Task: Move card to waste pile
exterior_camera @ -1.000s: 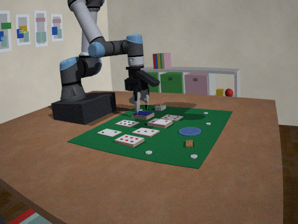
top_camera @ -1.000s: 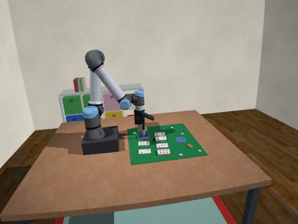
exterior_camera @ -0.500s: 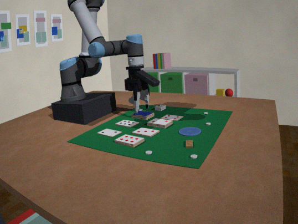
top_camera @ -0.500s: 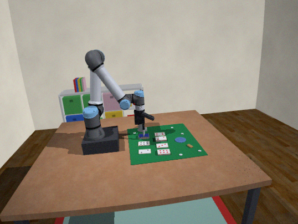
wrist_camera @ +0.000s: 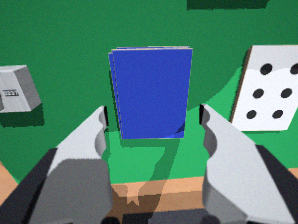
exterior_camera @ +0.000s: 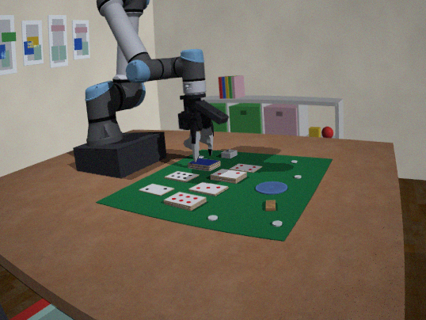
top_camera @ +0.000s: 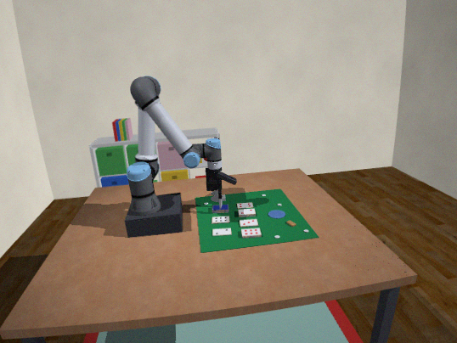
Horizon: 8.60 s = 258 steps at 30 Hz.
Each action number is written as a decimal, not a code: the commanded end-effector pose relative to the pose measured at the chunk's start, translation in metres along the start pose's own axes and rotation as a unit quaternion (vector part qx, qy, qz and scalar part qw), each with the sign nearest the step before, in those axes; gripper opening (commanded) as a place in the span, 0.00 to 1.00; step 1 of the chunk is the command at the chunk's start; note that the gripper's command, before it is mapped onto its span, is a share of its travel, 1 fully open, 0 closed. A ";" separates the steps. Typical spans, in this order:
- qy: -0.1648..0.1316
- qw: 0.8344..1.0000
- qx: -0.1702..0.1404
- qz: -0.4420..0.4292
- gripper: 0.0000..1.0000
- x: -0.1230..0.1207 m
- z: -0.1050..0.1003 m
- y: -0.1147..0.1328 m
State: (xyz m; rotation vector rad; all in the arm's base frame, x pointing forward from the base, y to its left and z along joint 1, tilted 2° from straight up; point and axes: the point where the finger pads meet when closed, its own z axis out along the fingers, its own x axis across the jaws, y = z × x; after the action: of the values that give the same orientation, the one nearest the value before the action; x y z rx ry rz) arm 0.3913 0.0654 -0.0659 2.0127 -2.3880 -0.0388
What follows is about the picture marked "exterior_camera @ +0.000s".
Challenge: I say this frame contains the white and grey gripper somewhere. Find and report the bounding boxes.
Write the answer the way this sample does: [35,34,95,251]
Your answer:
[178,93,214,162]

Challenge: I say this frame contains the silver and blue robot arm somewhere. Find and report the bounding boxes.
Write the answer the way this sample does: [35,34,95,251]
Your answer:
[85,0,229,147]

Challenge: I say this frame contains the green felt card mat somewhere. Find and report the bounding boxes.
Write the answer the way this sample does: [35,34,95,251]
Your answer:
[96,150,332,242]

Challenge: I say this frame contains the small tan block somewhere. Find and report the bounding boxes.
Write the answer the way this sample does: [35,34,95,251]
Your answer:
[265,200,276,211]

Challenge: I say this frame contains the blue flat disc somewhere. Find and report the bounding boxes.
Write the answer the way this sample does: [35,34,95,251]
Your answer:
[256,181,287,195]

